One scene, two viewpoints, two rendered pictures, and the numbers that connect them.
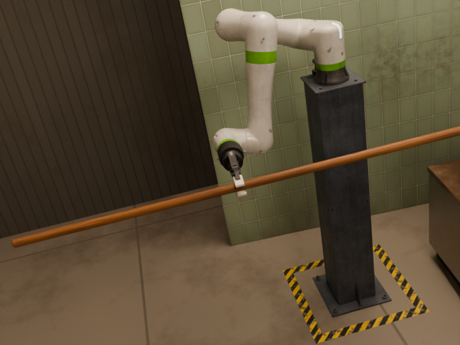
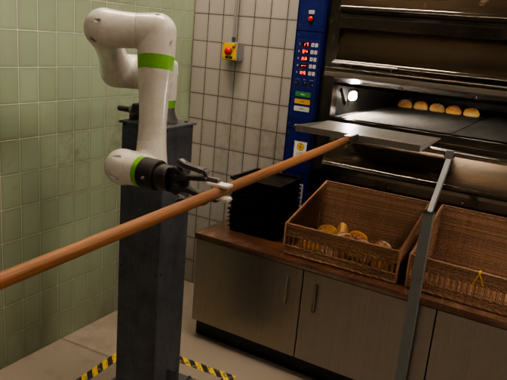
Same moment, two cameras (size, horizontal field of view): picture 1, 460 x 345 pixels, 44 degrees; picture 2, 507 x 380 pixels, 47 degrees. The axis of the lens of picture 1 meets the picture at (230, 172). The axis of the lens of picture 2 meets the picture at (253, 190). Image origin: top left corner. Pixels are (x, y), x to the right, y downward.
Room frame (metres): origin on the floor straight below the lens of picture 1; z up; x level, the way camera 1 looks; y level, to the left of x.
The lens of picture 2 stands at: (0.80, 1.23, 1.57)
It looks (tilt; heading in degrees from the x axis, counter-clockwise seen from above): 15 degrees down; 301
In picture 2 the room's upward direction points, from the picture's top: 5 degrees clockwise
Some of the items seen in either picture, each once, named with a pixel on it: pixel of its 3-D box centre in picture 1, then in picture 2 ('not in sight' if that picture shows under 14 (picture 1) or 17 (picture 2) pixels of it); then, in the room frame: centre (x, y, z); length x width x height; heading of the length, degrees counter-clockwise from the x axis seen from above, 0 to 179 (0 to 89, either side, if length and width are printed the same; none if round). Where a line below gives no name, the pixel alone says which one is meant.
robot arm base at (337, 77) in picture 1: (326, 68); (147, 111); (2.37, -0.51, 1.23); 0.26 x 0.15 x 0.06; 6
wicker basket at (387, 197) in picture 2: not in sight; (357, 226); (1.73, -1.30, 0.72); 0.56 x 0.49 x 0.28; 3
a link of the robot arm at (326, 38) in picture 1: (326, 44); (157, 81); (2.32, -0.50, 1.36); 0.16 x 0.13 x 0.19; 39
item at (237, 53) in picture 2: not in sight; (232, 51); (2.65, -1.49, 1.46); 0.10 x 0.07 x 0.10; 2
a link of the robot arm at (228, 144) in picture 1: (231, 155); (154, 173); (1.89, -0.02, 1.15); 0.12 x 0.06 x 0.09; 92
